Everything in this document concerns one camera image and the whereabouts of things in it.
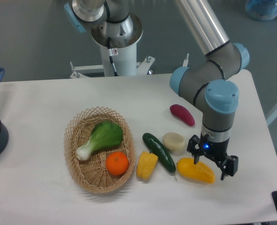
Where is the green bok choy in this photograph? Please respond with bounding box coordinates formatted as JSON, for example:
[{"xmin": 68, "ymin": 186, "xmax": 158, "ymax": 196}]
[{"xmin": 76, "ymin": 121, "xmax": 123, "ymax": 161}]

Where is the woven wicker basket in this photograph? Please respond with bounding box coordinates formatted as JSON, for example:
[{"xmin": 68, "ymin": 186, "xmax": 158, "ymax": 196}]
[{"xmin": 64, "ymin": 106, "xmax": 136, "ymax": 194}]

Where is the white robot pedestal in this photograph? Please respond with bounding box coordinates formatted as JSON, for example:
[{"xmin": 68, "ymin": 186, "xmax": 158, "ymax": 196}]
[{"xmin": 70, "ymin": 13, "xmax": 155, "ymax": 78}]

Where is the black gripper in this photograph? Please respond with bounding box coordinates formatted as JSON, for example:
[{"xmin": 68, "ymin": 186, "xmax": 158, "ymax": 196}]
[{"xmin": 187, "ymin": 134, "xmax": 239, "ymax": 180}]

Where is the yellow bell pepper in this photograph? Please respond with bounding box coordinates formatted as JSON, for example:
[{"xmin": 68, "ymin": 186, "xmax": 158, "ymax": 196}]
[{"xmin": 136, "ymin": 151, "xmax": 158, "ymax": 180}]

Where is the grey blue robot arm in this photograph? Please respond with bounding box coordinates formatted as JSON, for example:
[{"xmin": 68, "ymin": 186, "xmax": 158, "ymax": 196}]
[{"xmin": 64, "ymin": 0, "xmax": 249, "ymax": 177}]

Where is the purple sweet potato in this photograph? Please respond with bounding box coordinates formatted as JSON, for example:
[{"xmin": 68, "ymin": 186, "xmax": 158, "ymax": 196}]
[{"xmin": 169, "ymin": 104, "xmax": 195, "ymax": 127}]

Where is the orange fruit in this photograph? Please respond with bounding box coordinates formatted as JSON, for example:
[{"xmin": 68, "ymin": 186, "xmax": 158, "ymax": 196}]
[{"xmin": 106, "ymin": 151, "xmax": 129, "ymax": 176}]

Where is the green cucumber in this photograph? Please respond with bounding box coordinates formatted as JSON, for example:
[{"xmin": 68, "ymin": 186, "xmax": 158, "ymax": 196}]
[{"xmin": 142, "ymin": 133, "xmax": 176, "ymax": 173}]

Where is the blue plastic bag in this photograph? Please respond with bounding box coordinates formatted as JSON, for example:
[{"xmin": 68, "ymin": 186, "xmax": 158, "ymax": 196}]
[{"xmin": 245, "ymin": 0, "xmax": 277, "ymax": 22}]

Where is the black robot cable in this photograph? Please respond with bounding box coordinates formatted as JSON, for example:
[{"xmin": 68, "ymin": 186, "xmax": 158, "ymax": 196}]
[{"xmin": 106, "ymin": 37, "xmax": 119, "ymax": 77}]

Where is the yellow mango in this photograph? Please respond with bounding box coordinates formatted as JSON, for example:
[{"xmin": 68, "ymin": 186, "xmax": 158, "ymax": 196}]
[{"xmin": 177, "ymin": 157, "xmax": 215, "ymax": 184}]

